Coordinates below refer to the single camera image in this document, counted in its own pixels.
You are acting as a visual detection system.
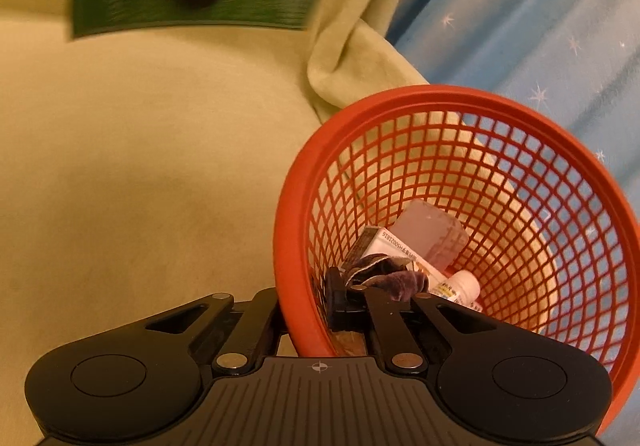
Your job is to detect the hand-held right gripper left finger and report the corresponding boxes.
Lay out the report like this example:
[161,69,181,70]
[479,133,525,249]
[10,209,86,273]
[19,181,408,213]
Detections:
[143,287,283,376]

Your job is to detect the clear plastic box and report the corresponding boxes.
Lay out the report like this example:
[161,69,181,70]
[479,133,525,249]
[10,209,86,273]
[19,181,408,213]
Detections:
[392,201,471,273]

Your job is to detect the brown dropper bottle white cap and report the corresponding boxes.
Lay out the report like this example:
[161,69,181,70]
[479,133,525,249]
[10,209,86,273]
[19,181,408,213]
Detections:
[431,270,482,309]

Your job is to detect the purple velvet cloth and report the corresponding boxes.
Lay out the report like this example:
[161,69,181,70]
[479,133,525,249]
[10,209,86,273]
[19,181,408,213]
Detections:
[342,253,431,303]

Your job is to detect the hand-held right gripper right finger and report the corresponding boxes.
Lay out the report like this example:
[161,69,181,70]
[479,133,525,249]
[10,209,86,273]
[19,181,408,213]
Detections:
[324,267,496,376]

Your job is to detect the red plastic mesh basket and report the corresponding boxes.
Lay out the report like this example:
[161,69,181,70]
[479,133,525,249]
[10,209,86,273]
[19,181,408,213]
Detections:
[274,84,640,438]

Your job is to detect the white printed carton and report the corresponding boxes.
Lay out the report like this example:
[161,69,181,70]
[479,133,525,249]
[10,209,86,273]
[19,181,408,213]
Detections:
[345,226,451,285]

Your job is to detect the blue star-printed bedsheet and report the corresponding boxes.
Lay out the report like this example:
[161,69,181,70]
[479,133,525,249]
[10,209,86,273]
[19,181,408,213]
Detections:
[385,0,640,446]

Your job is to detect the light green fleece blanket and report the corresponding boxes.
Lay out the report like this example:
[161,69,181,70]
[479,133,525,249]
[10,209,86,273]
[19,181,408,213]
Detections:
[0,0,432,446]

